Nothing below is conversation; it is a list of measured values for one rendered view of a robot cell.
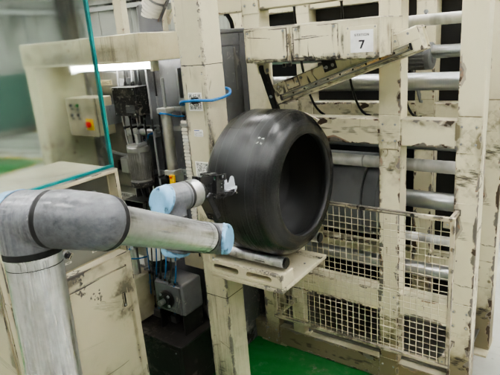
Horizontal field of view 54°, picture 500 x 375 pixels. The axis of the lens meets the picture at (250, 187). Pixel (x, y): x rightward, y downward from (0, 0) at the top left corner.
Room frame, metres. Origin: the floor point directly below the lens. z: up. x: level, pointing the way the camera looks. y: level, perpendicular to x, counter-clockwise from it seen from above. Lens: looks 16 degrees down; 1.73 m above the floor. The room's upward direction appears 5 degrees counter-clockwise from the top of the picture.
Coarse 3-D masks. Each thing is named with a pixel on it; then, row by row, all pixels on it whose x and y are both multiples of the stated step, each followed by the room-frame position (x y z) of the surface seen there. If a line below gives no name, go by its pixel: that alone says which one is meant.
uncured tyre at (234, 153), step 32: (224, 128) 1.88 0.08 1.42; (256, 128) 1.79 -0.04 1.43; (288, 128) 1.78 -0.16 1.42; (320, 128) 1.96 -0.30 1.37; (224, 160) 1.76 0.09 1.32; (256, 160) 1.68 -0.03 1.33; (288, 160) 2.20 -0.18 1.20; (320, 160) 2.11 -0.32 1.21; (256, 192) 1.65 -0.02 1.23; (288, 192) 2.17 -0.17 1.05; (320, 192) 2.08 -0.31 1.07; (256, 224) 1.66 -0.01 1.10; (288, 224) 2.05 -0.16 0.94; (320, 224) 1.93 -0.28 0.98
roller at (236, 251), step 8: (232, 248) 1.89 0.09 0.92; (240, 248) 1.87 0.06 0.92; (232, 256) 1.88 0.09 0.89; (240, 256) 1.85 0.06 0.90; (248, 256) 1.83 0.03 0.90; (256, 256) 1.81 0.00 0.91; (264, 256) 1.79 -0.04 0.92; (272, 256) 1.77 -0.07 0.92; (280, 256) 1.76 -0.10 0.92; (272, 264) 1.76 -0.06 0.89; (280, 264) 1.74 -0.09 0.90; (288, 264) 1.75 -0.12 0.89
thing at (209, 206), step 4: (208, 196) 1.54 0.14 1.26; (212, 196) 1.55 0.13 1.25; (208, 200) 1.54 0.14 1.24; (212, 200) 1.55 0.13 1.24; (204, 204) 1.56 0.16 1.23; (208, 204) 1.55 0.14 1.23; (212, 204) 1.55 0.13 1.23; (204, 208) 1.57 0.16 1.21; (208, 208) 1.56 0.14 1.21; (212, 208) 1.55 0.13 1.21; (216, 208) 1.57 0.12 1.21; (208, 212) 1.57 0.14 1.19; (212, 212) 1.56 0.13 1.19; (216, 212) 1.56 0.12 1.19; (208, 216) 1.58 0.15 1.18; (212, 216) 1.56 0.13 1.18; (216, 216) 1.56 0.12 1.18; (220, 216) 1.58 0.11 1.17; (216, 220) 1.58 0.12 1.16
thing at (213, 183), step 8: (192, 176) 1.54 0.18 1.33; (200, 176) 1.53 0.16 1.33; (208, 176) 1.55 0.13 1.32; (216, 176) 1.56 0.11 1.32; (224, 176) 1.59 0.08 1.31; (208, 184) 1.56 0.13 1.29; (216, 184) 1.55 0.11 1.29; (224, 184) 1.60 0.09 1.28; (208, 192) 1.55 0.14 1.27; (216, 192) 1.55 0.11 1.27
